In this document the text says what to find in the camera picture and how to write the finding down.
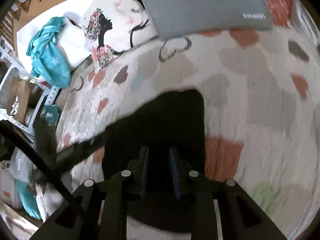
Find black pants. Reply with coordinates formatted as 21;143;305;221
54;89;205;233

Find green cardboard box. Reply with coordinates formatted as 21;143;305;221
40;105;61;127

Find patterned long box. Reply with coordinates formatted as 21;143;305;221
44;86;60;106

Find heart pattern quilted bedspread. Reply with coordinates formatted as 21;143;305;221
56;27;319;239

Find brown paper bag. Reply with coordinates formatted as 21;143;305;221
7;77;34;124

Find teal star cloth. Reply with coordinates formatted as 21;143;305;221
26;17;71;89

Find white metal shelf rack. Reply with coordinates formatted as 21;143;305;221
1;37;59;143

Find white pillow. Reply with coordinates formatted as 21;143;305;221
17;0;94;73

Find floral girl print pillow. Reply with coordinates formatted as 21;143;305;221
81;0;157;72

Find grey laptop bag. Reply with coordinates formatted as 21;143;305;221
142;0;273;40

